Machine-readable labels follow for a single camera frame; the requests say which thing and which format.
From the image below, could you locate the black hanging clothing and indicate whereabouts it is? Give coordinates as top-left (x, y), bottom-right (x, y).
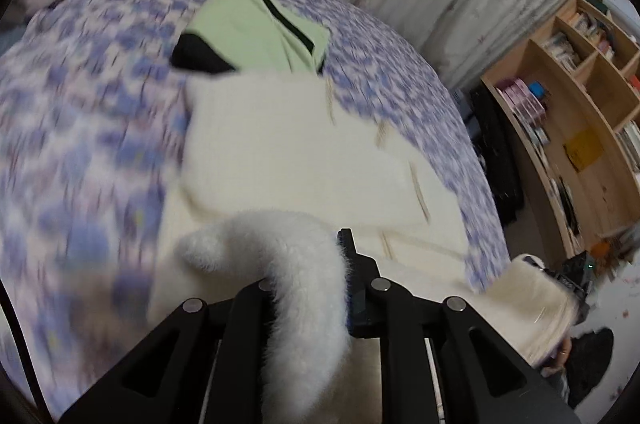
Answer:
top-left (470, 87), bottom-right (527, 226)

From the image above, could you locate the wooden bookshelf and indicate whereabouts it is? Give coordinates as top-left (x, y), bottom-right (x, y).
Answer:
top-left (480, 0), bottom-right (640, 266)

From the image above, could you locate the light green garment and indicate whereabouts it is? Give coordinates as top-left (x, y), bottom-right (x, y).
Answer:
top-left (170, 0), bottom-right (332, 78)

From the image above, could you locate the white appliance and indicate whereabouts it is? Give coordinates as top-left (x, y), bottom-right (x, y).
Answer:
top-left (601, 0), bottom-right (640, 41)

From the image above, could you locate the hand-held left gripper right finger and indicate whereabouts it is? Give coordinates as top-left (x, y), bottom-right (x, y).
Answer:
top-left (337, 228), bottom-right (582, 424)

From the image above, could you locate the person's right hand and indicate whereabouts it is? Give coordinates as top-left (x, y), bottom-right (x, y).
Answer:
top-left (552, 338), bottom-right (573, 376)

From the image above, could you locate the white fuzzy cardigan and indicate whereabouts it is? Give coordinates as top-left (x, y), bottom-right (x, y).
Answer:
top-left (147, 72), bottom-right (587, 424)

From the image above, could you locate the purple printed blanket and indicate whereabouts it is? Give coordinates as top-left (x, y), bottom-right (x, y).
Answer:
top-left (0, 0), bottom-right (512, 407)

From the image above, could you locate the black shoe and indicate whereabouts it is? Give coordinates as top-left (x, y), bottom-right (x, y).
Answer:
top-left (569, 327), bottom-right (616, 411)

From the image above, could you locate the pink drawer organizer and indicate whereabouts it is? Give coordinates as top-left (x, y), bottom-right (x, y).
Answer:
top-left (501, 78), bottom-right (547, 126)

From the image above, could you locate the row of books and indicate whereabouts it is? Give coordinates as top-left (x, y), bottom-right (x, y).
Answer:
top-left (542, 32), bottom-right (585, 71)

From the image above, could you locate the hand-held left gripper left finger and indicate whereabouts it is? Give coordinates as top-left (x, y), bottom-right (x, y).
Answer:
top-left (57, 277), bottom-right (281, 424)

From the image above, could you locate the yellow paper item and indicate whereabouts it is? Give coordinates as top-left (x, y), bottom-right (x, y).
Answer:
top-left (564, 128), bottom-right (606, 173)

